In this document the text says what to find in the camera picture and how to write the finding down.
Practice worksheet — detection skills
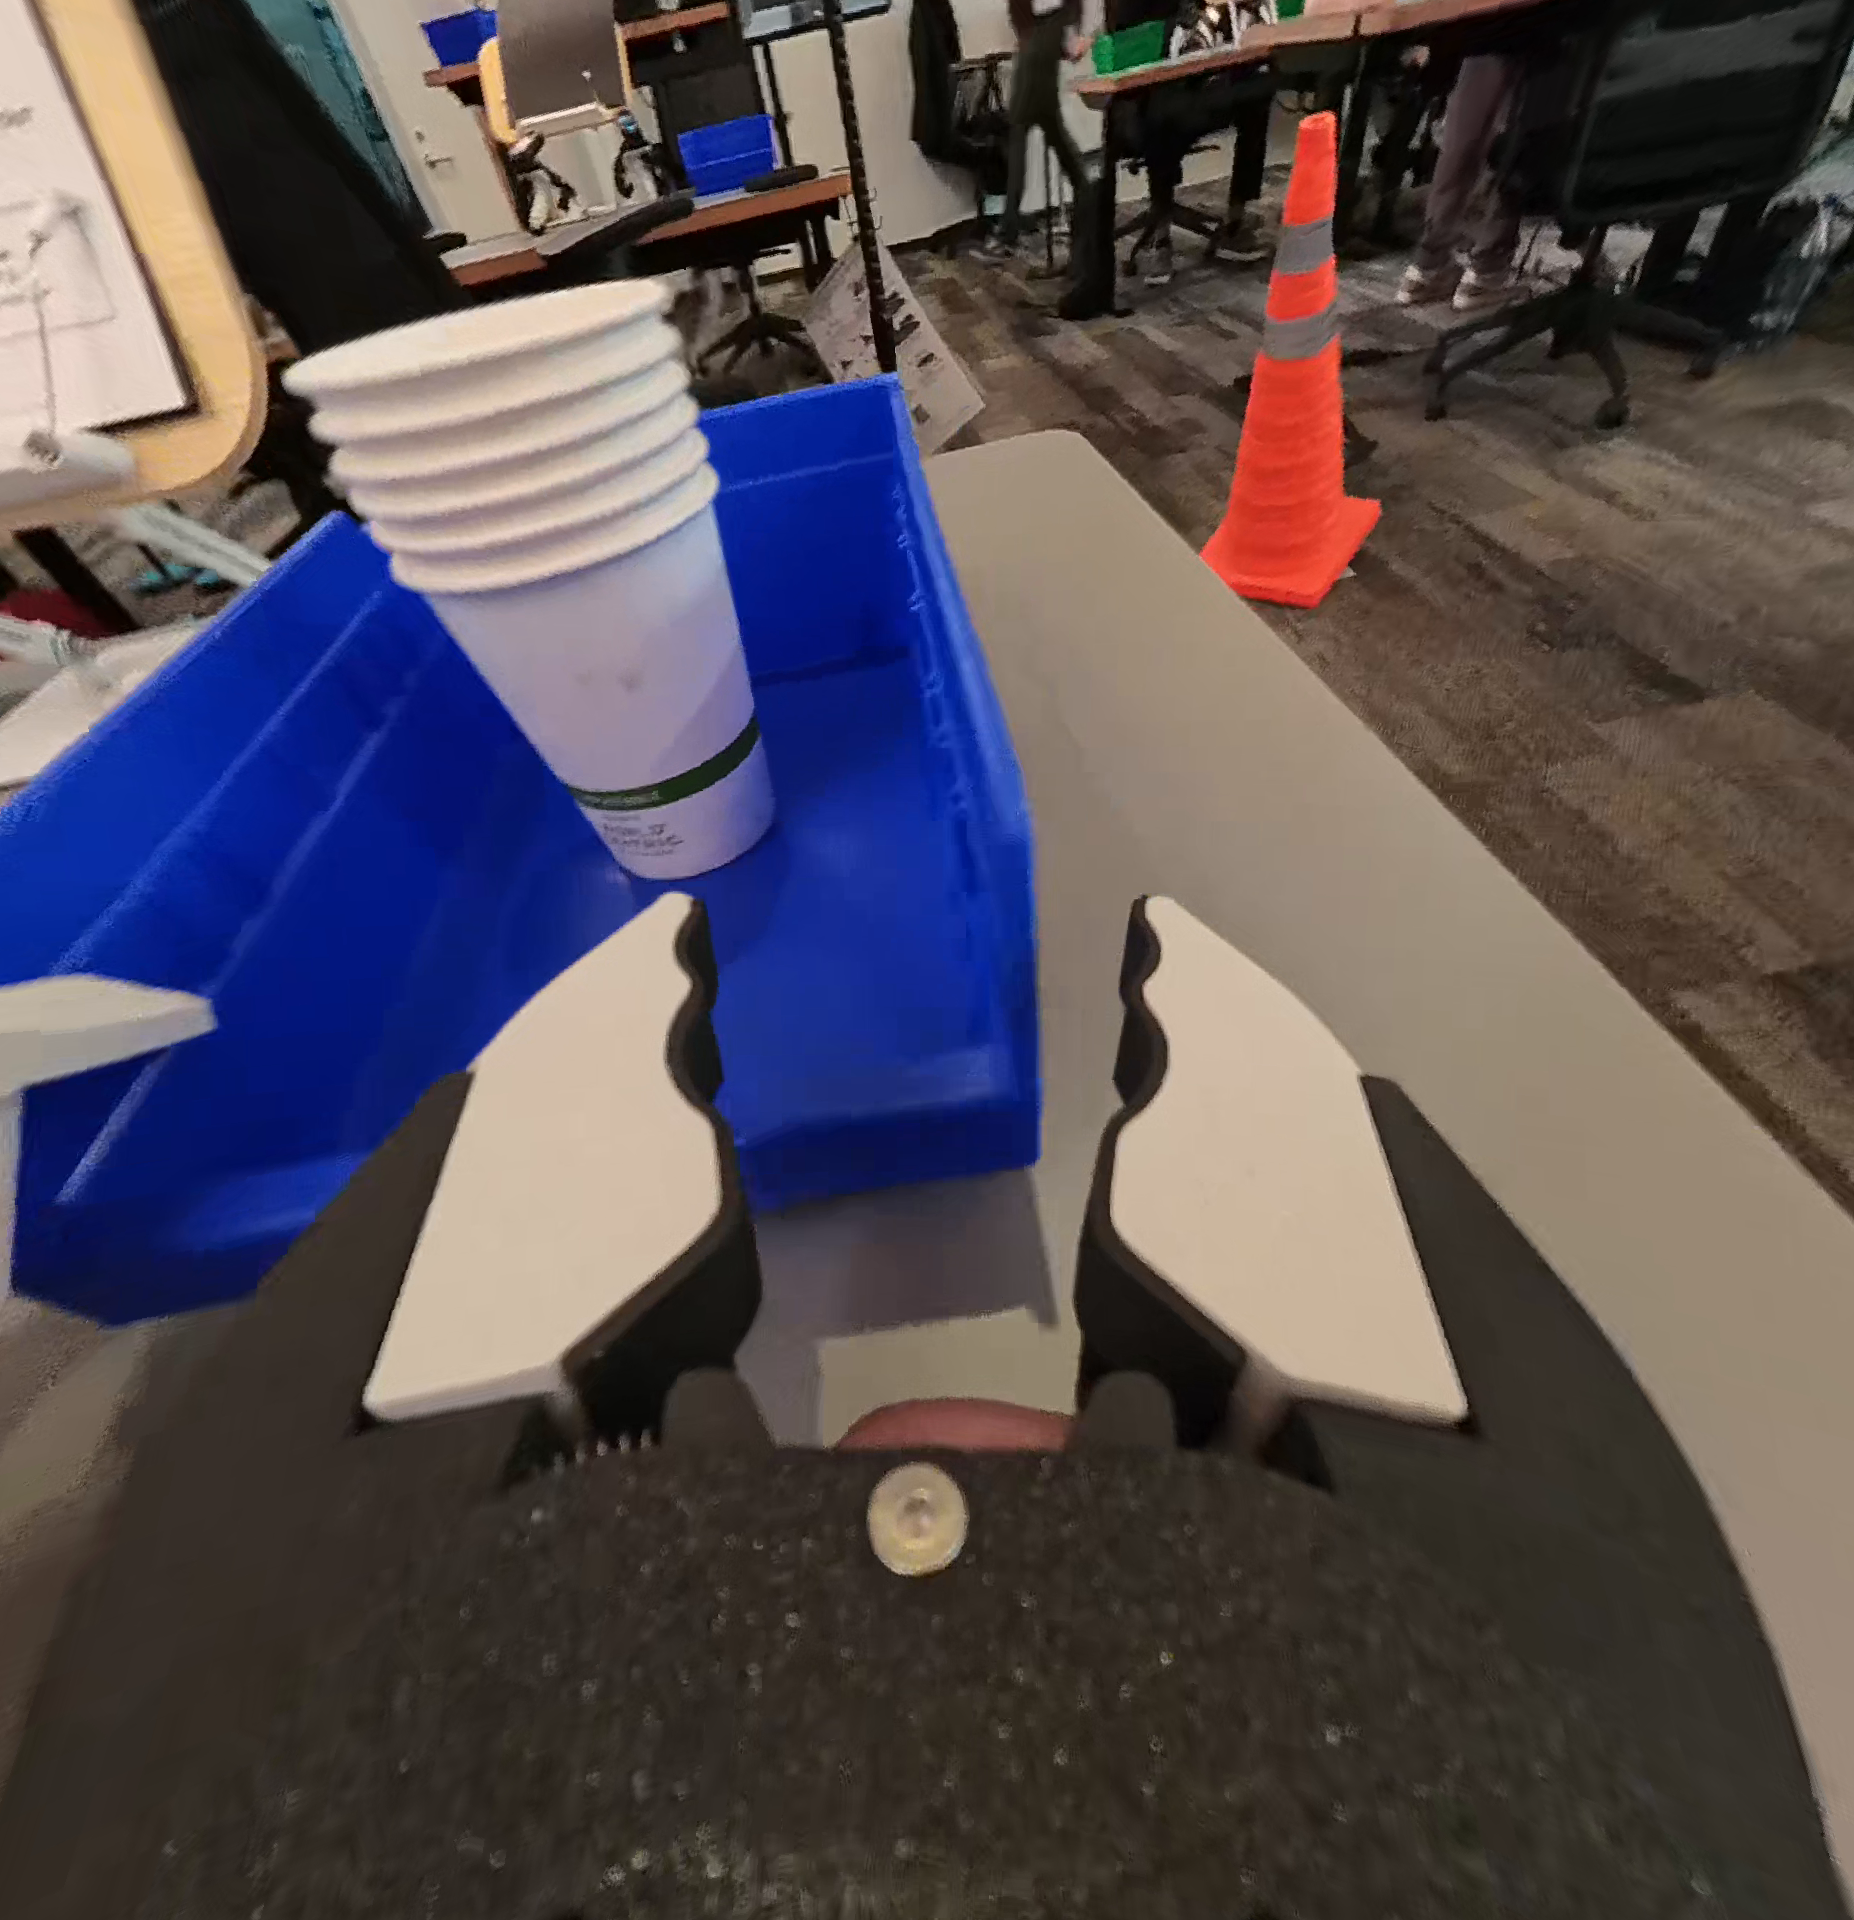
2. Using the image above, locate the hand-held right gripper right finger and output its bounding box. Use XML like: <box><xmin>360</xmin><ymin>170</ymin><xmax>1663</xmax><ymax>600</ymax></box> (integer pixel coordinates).
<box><xmin>1075</xmin><ymin>896</ymin><xmax>1471</xmax><ymax>1462</ymax></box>

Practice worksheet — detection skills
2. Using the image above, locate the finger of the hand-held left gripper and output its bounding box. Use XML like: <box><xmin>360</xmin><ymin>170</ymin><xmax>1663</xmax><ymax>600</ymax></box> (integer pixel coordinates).
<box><xmin>0</xmin><ymin>975</ymin><xmax>217</xmax><ymax>1328</ymax></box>

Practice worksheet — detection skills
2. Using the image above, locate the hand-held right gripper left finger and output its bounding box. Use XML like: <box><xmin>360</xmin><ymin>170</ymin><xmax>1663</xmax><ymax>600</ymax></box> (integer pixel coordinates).
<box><xmin>360</xmin><ymin>894</ymin><xmax>764</xmax><ymax>1462</ymax></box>

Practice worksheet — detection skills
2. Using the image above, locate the stack of white paper cups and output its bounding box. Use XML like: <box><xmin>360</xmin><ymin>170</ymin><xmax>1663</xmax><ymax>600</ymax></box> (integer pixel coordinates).
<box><xmin>281</xmin><ymin>278</ymin><xmax>778</xmax><ymax>885</ymax></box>

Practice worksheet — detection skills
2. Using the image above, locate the orange traffic cone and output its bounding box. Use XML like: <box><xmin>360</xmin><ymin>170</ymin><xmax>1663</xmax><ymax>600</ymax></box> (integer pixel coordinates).
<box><xmin>1200</xmin><ymin>113</ymin><xmax>1386</xmax><ymax>611</ymax></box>

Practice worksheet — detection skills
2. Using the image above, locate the wooden sign board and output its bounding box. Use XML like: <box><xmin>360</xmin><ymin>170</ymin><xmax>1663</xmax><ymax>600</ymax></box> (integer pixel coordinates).
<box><xmin>0</xmin><ymin>0</ymin><xmax>270</xmax><ymax>536</ymax></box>

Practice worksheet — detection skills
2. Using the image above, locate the white instruction sheet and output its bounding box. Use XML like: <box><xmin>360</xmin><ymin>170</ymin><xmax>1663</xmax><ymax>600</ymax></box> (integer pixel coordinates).
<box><xmin>0</xmin><ymin>0</ymin><xmax>197</xmax><ymax>439</ymax></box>

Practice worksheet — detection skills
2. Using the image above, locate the wooden table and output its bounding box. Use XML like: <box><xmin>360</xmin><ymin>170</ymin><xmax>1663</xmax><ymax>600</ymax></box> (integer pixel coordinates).
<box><xmin>444</xmin><ymin>170</ymin><xmax>856</xmax><ymax>288</ymax></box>
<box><xmin>1075</xmin><ymin>0</ymin><xmax>1619</xmax><ymax>319</ymax></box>

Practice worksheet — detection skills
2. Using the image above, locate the black pole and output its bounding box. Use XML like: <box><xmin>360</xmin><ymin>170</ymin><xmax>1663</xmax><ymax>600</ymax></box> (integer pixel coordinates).
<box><xmin>818</xmin><ymin>0</ymin><xmax>902</xmax><ymax>379</ymax></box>

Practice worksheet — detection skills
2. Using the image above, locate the dark hanging jacket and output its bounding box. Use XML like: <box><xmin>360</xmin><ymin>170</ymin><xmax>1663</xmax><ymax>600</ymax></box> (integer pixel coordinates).
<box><xmin>906</xmin><ymin>0</ymin><xmax>1012</xmax><ymax>170</ymax></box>

